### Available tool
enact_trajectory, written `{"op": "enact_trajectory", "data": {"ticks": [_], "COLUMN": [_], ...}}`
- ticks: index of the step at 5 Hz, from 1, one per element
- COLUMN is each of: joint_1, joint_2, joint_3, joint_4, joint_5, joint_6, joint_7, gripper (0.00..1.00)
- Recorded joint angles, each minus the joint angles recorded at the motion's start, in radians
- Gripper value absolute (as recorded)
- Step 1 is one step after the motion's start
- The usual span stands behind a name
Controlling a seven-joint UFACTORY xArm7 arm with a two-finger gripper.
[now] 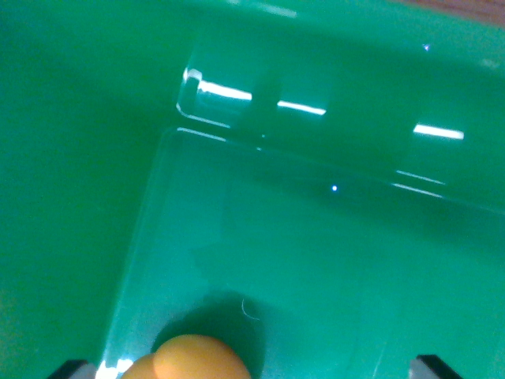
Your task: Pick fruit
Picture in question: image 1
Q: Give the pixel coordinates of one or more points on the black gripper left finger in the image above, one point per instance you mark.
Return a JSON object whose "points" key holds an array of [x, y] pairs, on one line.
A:
{"points": [[75, 371]]}

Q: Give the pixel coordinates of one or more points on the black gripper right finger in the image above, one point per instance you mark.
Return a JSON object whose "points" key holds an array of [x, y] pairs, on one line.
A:
{"points": [[428, 369]]}

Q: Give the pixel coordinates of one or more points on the yellow orange apricot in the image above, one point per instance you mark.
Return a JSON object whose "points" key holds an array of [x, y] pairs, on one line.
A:
{"points": [[189, 359]]}

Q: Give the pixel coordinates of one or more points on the green plastic bin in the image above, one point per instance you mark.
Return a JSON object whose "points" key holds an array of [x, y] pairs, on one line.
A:
{"points": [[276, 197]]}

